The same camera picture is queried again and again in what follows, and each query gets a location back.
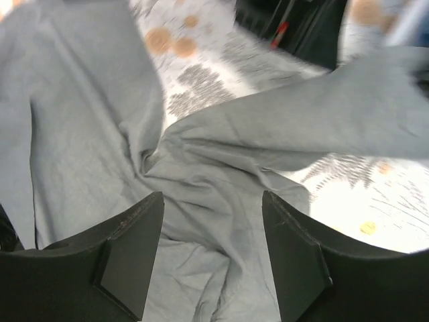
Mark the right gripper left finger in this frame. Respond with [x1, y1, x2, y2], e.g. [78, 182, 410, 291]
[1, 192, 164, 321]

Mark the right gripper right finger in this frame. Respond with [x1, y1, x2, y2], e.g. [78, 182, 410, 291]
[262, 191, 429, 322]

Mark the floral table cloth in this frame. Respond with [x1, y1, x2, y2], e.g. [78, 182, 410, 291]
[130, 1, 428, 253]

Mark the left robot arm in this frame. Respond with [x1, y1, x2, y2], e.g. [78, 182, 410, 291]
[235, 0, 348, 70]

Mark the grey long sleeve shirt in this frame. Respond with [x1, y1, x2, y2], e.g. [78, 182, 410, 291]
[1, 1, 428, 321]

